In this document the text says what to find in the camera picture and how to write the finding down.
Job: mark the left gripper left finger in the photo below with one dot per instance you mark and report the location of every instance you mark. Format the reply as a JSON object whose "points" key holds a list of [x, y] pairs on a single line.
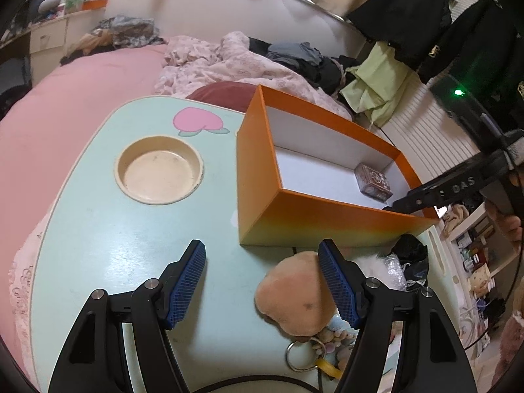
{"points": [[93, 356]]}

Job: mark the white fluffy pompom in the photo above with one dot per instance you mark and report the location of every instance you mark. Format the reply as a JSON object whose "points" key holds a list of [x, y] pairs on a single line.
{"points": [[387, 269]]}

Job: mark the brown card deck box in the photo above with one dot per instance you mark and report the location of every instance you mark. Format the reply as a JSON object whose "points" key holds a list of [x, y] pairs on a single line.
{"points": [[373, 183]]}

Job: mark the brown plush toy keychain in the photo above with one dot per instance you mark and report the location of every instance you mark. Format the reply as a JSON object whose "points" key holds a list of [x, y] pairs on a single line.
{"points": [[295, 295]]}

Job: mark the orange cardboard box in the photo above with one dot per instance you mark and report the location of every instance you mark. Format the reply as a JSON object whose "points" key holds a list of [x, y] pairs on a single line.
{"points": [[296, 184]]}

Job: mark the person's right hand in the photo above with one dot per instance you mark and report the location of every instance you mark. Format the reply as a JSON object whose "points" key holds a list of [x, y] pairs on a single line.
{"points": [[509, 225]]}

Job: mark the light green hanging garment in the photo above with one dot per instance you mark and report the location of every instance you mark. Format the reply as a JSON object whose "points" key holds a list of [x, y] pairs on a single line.
{"points": [[378, 85]]}

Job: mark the black hanging jacket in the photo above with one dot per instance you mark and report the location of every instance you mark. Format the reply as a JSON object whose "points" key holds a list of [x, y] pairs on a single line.
{"points": [[475, 47]]}

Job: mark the pile of dark clothes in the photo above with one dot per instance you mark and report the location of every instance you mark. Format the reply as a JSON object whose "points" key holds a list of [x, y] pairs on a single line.
{"points": [[327, 73]]}

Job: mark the dark red pillow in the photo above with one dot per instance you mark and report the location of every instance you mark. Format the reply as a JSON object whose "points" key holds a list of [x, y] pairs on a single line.
{"points": [[231, 95]]}

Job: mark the pink crumpled blanket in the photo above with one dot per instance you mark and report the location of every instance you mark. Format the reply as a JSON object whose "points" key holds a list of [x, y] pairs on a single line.
{"points": [[190, 63]]}

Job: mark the white desk with drawers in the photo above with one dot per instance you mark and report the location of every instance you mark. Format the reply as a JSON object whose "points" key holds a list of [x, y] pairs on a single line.
{"points": [[51, 39]]}

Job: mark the patterned clothes pile on bed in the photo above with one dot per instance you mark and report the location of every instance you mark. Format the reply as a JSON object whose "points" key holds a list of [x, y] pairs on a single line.
{"points": [[112, 34]]}

